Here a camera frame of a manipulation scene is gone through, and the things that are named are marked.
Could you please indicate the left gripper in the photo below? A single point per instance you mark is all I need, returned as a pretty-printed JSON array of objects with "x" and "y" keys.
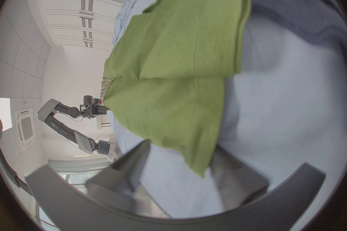
[{"x": 101, "y": 110}]

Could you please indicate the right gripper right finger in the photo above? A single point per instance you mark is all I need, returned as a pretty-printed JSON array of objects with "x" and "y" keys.
[{"x": 244, "y": 184}]

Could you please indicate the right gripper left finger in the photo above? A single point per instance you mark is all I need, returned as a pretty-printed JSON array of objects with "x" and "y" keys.
[{"x": 122, "y": 175}]

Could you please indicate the green shorts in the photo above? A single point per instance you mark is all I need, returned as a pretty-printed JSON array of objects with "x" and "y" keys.
[{"x": 176, "y": 62}]

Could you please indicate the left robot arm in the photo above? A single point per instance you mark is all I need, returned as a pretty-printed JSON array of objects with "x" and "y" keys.
[{"x": 80, "y": 140}]

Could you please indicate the round woven basket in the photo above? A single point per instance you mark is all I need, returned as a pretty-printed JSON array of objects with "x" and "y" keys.
[{"x": 104, "y": 87}]

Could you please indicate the bed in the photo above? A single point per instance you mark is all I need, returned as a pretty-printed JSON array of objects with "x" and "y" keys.
[{"x": 284, "y": 116}]

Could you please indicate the white ceiling air conditioner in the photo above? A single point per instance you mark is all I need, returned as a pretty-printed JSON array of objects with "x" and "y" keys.
[{"x": 25, "y": 127}]

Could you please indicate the white wardrobe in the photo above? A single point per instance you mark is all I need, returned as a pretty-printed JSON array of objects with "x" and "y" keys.
[{"x": 62, "y": 21}]

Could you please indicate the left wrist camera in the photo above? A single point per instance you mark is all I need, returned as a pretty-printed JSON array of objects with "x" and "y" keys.
[{"x": 95, "y": 101}]

